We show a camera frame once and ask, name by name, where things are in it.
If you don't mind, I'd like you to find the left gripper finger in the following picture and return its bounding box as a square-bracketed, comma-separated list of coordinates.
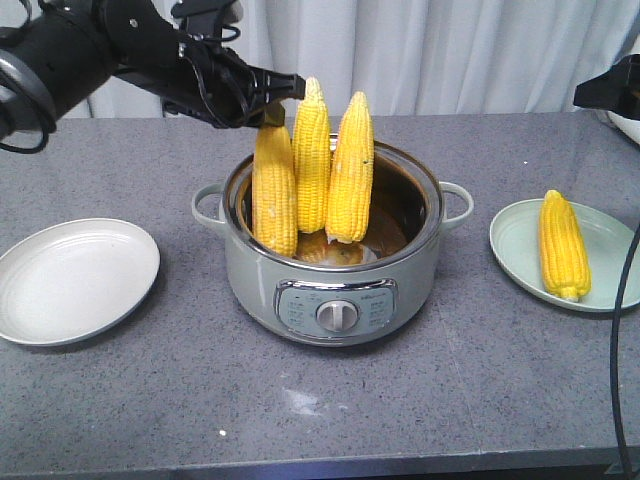
[260, 70, 306, 100]
[260, 100, 286, 127]

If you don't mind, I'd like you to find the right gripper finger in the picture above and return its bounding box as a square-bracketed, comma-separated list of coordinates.
[573, 70, 623, 113]

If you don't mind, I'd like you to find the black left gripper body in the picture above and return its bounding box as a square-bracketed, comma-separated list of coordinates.
[162, 35, 273, 128]

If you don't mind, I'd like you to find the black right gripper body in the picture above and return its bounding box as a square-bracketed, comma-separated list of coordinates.
[614, 62, 639, 120]

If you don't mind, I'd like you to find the corn cob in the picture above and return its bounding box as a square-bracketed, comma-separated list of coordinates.
[251, 125, 298, 257]
[538, 189, 592, 302]
[292, 77, 332, 233]
[325, 91, 375, 244]

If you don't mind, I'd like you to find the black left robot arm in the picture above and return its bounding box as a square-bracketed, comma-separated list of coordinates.
[1, 1, 305, 154]

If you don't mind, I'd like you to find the white pleated curtain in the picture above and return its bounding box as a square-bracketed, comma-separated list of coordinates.
[84, 0, 640, 120]

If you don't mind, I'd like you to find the light green round plate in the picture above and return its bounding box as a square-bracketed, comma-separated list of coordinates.
[489, 199, 634, 313]

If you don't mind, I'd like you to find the green electric cooking pot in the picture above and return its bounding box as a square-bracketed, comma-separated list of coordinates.
[191, 142, 474, 347]

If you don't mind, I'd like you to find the beige round plate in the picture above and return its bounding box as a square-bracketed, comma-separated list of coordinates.
[1, 218, 160, 346]

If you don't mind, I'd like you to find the black right camera cable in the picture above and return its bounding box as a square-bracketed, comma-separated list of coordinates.
[610, 234, 640, 480]

